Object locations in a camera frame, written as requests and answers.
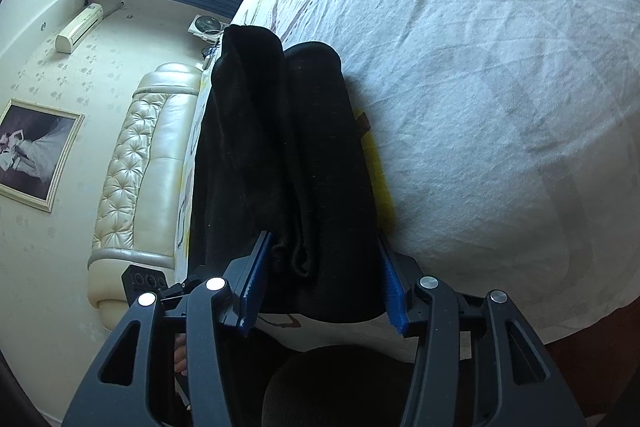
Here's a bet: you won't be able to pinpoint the black pants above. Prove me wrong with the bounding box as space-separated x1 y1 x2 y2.
187 25 401 324

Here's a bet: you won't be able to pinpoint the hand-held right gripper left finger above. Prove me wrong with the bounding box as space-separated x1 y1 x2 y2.
62 231 275 427

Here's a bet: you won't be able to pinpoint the cream leather tufted headboard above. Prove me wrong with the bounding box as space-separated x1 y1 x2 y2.
87 62 207 329

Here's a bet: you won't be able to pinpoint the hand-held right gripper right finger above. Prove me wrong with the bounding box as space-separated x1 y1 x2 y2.
377 238 586 427

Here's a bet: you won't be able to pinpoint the framed wall picture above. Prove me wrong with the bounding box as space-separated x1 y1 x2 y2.
0 99 85 213

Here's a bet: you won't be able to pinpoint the bed with patterned sheet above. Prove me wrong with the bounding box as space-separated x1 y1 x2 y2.
172 0 640 348

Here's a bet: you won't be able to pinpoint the person's left hand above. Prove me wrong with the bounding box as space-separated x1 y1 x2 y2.
172 334 190 378

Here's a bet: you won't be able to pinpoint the white wall air conditioner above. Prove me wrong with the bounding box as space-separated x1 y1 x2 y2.
55 4 104 54

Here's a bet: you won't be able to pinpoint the white box fan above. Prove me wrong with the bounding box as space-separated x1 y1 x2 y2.
188 14 224 43

